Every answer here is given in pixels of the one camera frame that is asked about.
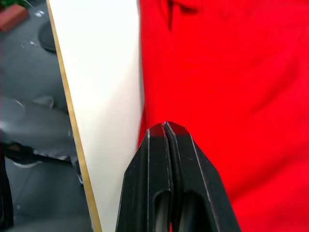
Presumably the dark round base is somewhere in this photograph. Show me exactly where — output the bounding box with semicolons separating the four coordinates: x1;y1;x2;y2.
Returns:
38;20;57;53

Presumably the red t-shirt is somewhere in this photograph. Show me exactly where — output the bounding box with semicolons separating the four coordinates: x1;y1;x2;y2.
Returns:
136;0;309;232

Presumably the black shoe with white sole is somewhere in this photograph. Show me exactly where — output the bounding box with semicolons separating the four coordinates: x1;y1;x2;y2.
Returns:
4;142;73;169

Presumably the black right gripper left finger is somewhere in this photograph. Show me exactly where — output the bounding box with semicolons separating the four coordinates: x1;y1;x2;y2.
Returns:
115;123;174;232

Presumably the red-brown box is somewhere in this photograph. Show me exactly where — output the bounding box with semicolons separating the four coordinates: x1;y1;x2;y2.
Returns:
0;4;30;32

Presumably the grey trouser leg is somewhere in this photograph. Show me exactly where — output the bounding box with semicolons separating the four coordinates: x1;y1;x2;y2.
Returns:
0;96;82;170

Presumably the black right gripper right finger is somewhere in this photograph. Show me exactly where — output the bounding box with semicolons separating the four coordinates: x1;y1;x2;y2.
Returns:
165;120;242;232

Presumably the green plant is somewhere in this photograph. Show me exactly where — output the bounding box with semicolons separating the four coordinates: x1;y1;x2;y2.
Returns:
0;0;31;8

